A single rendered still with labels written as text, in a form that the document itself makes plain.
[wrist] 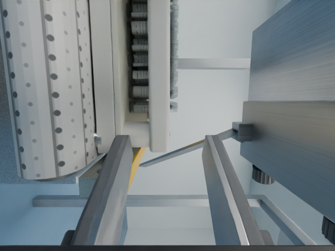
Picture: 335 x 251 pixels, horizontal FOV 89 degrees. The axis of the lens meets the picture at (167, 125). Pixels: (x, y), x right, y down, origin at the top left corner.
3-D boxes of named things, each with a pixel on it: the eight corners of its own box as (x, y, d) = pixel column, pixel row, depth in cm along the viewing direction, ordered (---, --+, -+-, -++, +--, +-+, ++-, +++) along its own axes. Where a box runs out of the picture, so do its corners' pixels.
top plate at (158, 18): (159, 122, 41) (167, 122, 41) (149, 153, 17) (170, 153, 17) (158, 11, 37) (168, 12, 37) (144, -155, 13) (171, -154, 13)
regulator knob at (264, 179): (257, 186, 26) (285, 186, 26) (259, 170, 26) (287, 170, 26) (247, 176, 30) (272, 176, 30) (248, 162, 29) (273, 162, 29)
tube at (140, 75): (114, 82, 20) (177, 82, 21) (111, 81, 19) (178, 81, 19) (114, 71, 20) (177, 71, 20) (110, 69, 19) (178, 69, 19)
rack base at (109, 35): (138, 122, 41) (148, 122, 41) (97, 153, 17) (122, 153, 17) (135, 11, 37) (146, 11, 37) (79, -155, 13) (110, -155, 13)
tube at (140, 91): (115, 97, 21) (177, 97, 21) (111, 97, 19) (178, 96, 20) (114, 86, 21) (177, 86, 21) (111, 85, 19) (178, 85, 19)
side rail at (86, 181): (79, 198, 13) (122, 197, 13) (77, 177, 12) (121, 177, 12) (158, 109, 144) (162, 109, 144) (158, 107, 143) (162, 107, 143)
